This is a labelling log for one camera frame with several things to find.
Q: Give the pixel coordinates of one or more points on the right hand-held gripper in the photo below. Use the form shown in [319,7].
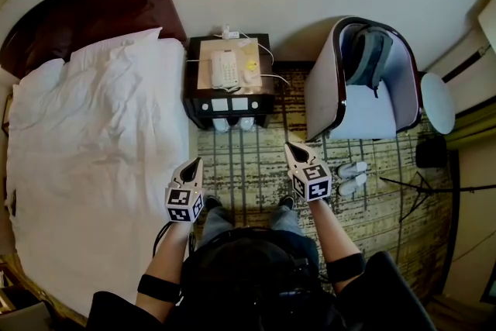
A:
[312,184]

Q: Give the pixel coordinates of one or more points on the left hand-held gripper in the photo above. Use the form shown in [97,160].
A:
[182,201]

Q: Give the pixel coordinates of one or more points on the person's left forearm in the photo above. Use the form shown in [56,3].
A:
[170,252]

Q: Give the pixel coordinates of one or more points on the person's right forearm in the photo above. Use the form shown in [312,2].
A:
[333,232]

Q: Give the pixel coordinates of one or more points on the black forearm band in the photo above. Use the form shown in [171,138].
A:
[346,267]
[159,288]

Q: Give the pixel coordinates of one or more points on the person's left black shoe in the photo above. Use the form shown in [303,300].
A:
[213,202]

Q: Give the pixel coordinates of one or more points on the person's black shoe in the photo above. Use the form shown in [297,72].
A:
[213,202]
[286,202]

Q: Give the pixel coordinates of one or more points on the person's right black shoe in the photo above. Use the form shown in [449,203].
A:
[286,202]

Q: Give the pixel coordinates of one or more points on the dark wooden nightstand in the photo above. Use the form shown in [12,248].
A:
[193,104]

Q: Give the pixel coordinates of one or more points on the armchair with blue seat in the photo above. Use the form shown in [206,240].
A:
[325,89]

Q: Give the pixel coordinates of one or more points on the white bed duvet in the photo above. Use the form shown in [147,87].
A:
[97,186]

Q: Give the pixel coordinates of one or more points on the white oval device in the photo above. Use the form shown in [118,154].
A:
[248,76]

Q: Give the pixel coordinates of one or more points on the yellow note card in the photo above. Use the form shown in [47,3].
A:
[252,65]

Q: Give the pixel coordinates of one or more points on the black tripod light stand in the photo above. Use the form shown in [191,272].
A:
[420,188]

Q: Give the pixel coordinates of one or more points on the black chest pack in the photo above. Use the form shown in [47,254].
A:
[252,283]

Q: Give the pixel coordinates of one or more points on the grey backpack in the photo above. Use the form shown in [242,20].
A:
[368,54]

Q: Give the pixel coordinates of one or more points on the black waste bin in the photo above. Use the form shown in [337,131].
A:
[431,152]

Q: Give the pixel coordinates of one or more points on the white paper label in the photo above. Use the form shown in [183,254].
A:
[244,43]

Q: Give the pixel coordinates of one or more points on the white pillow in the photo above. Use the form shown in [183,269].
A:
[38,77]
[128,46]

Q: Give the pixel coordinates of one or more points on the round white side table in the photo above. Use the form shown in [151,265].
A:
[438,104]

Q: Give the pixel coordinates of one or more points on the white power strip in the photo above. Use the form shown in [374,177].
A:
[230,35]

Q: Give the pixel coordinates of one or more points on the person's black top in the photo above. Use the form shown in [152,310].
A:
[387,294]

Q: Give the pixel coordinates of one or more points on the window curtain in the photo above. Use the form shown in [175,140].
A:
[476,124]

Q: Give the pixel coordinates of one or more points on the dark wooden headboard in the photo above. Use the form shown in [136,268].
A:
[77,11]

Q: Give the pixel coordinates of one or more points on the open cardboard box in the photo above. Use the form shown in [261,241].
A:
[23,316]

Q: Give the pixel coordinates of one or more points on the floor lamp with white shade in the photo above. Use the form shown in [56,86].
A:
[488,23]

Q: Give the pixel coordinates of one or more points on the white square switch panel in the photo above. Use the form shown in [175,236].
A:
[239,103]
[219,104]

